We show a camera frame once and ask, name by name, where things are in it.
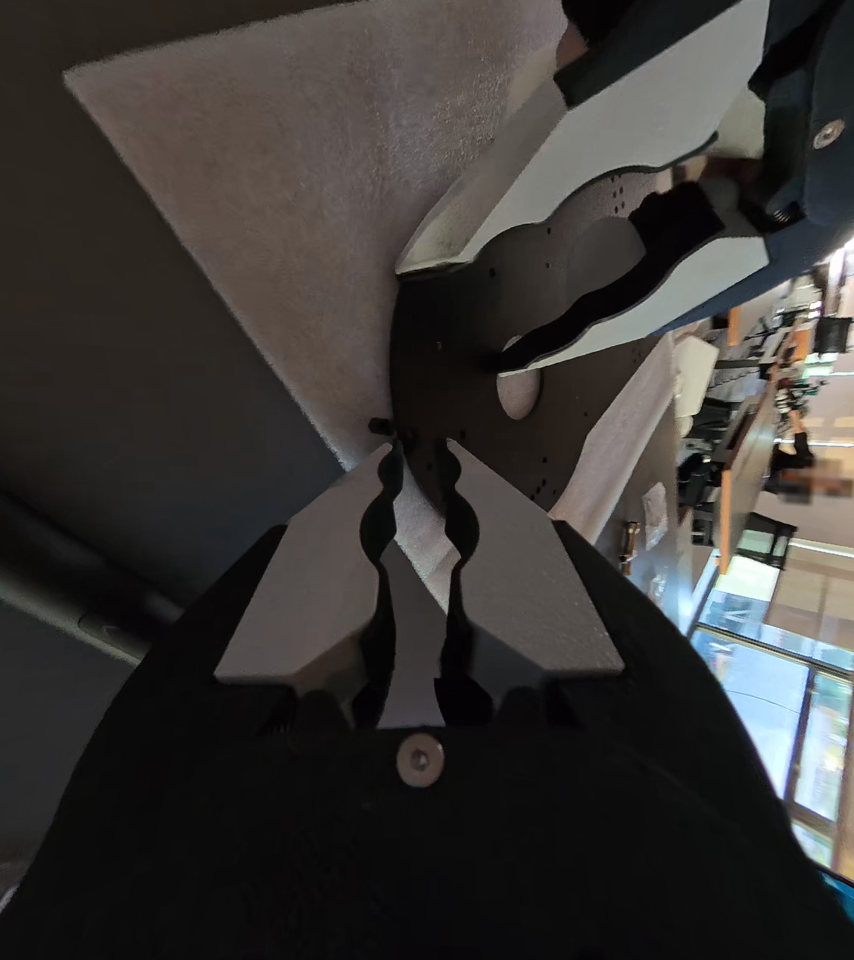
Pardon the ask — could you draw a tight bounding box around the clear bag of screws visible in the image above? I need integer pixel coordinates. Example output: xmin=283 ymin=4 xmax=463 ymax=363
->
xmin=640 ymin=483 xmax=670 ymax=543

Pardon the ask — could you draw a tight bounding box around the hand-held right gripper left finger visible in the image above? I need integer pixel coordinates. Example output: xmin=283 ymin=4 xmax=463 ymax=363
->
xmin=213 ymin=441 xmax=406 ymax=691

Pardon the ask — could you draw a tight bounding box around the person's left hand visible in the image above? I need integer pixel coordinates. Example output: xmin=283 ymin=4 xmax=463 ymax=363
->
xmin=554 ymin=18 xmax=592 ymax=75

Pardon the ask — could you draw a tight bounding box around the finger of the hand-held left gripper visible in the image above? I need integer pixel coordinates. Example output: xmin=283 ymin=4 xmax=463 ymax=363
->
xmin=395 ymin=0 xmax=772 ymax=276
xmin=496 ymin=180 xmax=771 ymax=374

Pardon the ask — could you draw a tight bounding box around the white foam sheet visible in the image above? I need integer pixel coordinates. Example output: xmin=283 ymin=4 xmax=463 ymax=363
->
xmin=63 ymin=0 xmax=679 ymax=609

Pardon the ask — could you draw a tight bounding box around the dark desk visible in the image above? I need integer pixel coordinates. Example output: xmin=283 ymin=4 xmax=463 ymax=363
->
xmin=0 ymin=0 xmax=721 ymax=676

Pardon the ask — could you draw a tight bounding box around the black metal plate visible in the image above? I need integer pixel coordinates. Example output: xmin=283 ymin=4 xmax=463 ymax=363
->
xmin=389 ymin=168 xmax=672 ymax=526

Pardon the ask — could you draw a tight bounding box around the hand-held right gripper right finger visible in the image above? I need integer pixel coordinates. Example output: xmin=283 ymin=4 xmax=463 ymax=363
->
xmin=434 ymin=437 xmax=625 ymax=684

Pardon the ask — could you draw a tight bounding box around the wooden background desk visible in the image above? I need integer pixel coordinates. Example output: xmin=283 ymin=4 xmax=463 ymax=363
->
xmin=715 ymin=401 xmax=781 ymax=571

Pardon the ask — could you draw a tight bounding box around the glass partition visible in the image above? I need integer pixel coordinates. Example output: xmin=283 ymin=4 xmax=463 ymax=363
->
xmin=685 ymin=540 xmax=854 ymax=882

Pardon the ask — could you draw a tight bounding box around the white box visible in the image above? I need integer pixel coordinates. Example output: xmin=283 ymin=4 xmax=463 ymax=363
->
xmin=673 ymin=333 xmax=721 ymax=417

